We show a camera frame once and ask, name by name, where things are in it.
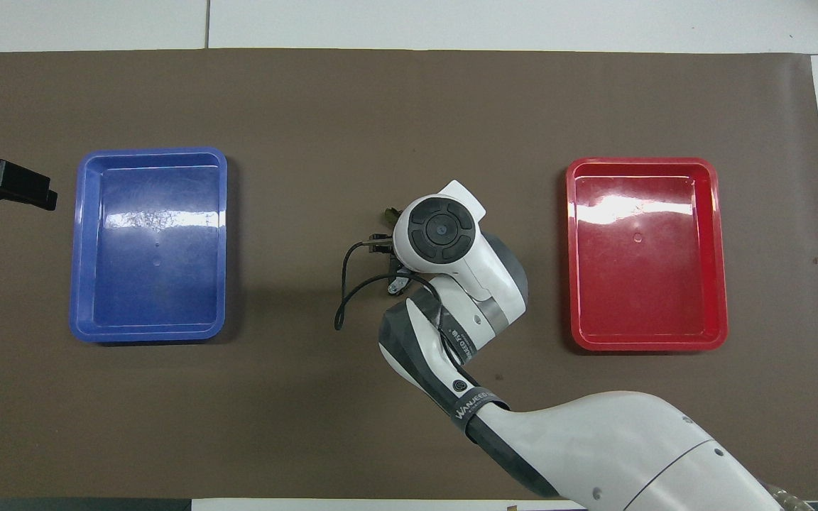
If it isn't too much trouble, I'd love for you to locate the curved brake shoe white web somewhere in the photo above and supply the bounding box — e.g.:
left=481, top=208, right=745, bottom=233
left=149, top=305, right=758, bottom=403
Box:
left=380, top=206, right=411, bottom=298

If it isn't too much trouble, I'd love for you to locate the blue plastic tray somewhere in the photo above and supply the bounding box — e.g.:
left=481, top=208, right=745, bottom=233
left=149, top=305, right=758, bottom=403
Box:
left=69, top=147, right=229, bottom=344

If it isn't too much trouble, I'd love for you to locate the brown table mat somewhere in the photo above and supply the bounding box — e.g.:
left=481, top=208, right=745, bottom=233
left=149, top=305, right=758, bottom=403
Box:
left=0, top=48, right=818, bottom=501

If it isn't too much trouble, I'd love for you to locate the red plastic tray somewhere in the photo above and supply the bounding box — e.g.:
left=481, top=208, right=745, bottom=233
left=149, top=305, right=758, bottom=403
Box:
left=565, top=157, right=729, bottom=352

